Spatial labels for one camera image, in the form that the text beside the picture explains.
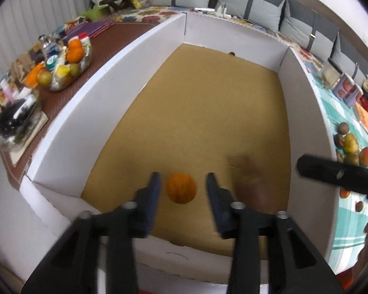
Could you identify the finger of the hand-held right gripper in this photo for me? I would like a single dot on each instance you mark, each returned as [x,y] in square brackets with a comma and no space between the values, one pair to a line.
[325,171]

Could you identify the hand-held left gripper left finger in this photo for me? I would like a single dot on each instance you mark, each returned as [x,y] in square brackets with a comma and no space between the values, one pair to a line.
[151,199]

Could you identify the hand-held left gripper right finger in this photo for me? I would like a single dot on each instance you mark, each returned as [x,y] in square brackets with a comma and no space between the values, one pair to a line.
[216,202]

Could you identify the orange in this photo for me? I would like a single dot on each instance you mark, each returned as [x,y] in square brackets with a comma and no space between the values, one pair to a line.
[181,188]
[75,53]

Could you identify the small brown fruit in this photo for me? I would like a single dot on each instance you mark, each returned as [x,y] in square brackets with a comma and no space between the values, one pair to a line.
[359,205]
[340,158]

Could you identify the green brown fruit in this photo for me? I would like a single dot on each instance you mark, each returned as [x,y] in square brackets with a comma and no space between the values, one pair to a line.
[352,159]

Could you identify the dark brown water chestnut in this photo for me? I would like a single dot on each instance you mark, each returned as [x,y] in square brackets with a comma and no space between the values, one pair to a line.
[339,141]

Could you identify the yellow pear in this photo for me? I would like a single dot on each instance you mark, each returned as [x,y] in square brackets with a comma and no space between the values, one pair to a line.
[351,144]

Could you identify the red yellow apple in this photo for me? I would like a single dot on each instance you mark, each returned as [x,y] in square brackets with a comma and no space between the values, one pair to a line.
[366,156]

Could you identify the brown oval fruit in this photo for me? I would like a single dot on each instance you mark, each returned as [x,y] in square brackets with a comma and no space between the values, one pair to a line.
[343,127]

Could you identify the orange book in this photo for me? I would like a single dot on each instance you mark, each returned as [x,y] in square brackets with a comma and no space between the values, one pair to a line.
[363,115]

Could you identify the green plaid cloth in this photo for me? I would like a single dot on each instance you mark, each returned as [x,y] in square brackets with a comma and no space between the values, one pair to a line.
[346,235]

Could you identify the purple labelled can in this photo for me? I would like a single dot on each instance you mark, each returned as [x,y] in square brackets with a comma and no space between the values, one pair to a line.
[344,85]
[354,94]

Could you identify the clear jar with black lid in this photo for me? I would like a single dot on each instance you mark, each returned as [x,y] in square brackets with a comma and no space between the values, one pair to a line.
[329,75]

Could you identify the clear bowl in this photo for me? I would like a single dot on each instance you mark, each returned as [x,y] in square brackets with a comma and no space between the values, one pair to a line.
[69,73]

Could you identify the clear box of dark items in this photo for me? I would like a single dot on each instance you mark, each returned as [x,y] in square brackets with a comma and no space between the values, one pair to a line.
[17,119]

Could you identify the brown woven mat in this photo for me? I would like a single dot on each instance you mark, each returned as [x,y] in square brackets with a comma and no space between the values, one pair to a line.
[110,46]

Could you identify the red green apple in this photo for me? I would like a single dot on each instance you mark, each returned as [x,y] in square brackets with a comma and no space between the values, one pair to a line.
[44,77]

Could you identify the orange in bowl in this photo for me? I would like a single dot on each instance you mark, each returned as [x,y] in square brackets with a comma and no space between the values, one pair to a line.
[75,53]

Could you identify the purple cloth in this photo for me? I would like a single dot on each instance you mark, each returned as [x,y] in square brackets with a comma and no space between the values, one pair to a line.
[86,29]

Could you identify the glass bottle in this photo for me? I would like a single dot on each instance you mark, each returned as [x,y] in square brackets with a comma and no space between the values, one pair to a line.
[46,44]

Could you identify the white power strip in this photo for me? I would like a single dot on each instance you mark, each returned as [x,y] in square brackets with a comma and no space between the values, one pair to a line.
[222,13]

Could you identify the wooden chair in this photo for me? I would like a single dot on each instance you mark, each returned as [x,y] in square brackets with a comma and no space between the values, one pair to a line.
[116,3]

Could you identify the white curtain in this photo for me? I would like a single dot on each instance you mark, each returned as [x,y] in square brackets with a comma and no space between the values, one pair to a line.
[27,9]

